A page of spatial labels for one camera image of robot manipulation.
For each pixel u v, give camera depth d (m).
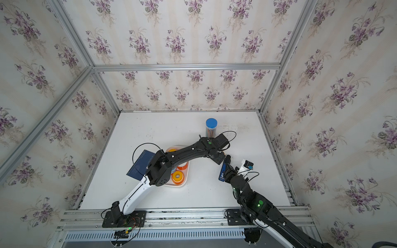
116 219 0.63
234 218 0.73
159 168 0.58
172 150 0.61
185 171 0.87
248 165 0.66
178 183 0.83
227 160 0.88
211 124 0.88
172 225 0.72
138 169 0.89
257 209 0.55
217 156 0.83
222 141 0.74
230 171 0.70
